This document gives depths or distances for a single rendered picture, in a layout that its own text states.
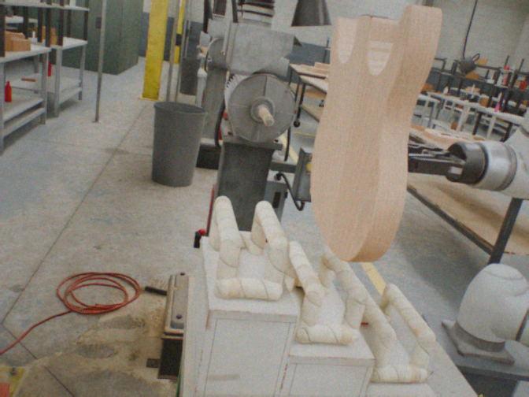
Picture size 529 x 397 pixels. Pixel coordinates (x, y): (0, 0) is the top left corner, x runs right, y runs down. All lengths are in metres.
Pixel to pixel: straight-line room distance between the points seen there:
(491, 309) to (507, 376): 0.21
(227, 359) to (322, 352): 0.17
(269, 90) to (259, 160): 0.34
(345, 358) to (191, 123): 3.73
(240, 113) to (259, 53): 0.37
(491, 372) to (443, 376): 0.58
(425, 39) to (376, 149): 0.16
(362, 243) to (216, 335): 0.27
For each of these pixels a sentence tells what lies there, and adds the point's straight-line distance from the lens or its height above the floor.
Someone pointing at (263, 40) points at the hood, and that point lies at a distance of 1.49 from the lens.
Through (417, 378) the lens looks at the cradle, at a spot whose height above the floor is 0.96.
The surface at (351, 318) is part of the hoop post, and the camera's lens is 0.89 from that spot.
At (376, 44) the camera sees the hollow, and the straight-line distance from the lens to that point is 0.81.
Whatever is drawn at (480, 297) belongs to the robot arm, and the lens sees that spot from 1.63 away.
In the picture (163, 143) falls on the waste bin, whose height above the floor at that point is 0.40.
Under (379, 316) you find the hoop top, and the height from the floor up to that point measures 1.05.
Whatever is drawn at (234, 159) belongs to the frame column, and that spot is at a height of 1.01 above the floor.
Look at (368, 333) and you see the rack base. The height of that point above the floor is 0.94.
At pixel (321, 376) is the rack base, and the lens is 0.90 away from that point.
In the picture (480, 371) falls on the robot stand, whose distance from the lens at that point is 1.66.
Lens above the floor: 1.52
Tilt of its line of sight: 19 degrees down
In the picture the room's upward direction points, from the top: 11 degrees clockwise
